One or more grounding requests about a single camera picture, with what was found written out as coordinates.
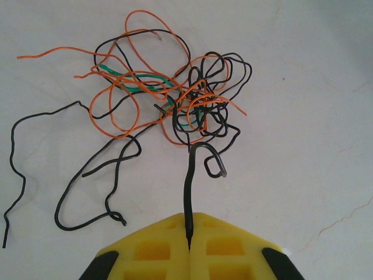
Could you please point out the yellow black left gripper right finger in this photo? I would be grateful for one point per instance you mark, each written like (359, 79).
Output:
(233, 251)

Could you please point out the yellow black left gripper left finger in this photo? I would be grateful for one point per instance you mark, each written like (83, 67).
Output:
(145, 251)

